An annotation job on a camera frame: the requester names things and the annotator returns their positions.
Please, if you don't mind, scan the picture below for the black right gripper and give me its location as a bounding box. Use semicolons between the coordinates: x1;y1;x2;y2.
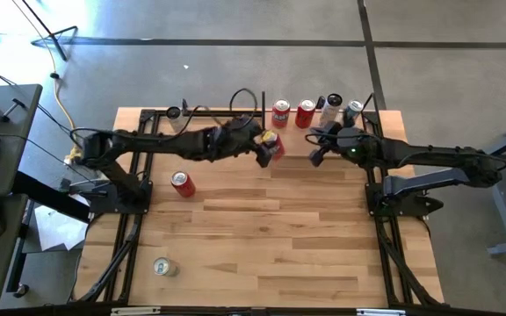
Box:
308;121;368;169

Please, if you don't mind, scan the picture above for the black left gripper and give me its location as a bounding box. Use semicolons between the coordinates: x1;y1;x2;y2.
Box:
228;114;276;169

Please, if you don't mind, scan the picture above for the red Fanta strawberry can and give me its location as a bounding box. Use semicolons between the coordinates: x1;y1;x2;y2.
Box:
271;98;292;129
261;130;286;162

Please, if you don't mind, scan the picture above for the red Coca-Cola can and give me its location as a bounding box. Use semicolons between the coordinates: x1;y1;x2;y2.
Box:
170;170;197;199
294;98;317;130

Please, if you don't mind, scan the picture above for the white Celsius can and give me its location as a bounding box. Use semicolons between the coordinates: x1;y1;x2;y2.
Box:
165;105;188;133
318;92;343;126

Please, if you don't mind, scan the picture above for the blue and silver can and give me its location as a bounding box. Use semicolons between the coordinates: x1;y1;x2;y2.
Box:
343;99;365;128

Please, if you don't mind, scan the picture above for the plain silver beverage can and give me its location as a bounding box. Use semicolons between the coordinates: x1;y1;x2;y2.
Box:
152;256;179;278

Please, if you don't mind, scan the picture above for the black tripod stand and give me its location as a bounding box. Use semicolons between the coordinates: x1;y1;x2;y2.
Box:
18;0;80;62

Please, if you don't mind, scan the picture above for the white paper sheet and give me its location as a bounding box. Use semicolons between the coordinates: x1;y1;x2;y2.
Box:
33;205;90;254

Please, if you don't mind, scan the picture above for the black side desk base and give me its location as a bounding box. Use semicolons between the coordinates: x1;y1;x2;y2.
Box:
5;169;92;299

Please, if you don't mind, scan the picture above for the grey side desk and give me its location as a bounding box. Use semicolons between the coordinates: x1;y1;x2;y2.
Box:
0;83;44;308

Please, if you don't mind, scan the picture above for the wooden shelf with black frame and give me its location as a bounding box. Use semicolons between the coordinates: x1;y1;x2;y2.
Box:
259;90;378;162

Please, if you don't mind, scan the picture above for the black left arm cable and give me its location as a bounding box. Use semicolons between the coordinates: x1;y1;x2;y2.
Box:
176;87;261;138

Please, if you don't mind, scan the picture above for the black aluminium table frame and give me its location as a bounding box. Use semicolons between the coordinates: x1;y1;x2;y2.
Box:
71;107;446;308

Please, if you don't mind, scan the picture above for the silver metal bracket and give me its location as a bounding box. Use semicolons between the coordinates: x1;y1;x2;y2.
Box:
356;308;407;316
110;306;162;316

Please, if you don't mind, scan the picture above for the yellow cable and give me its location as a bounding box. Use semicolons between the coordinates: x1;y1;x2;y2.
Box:
11;0;85;164

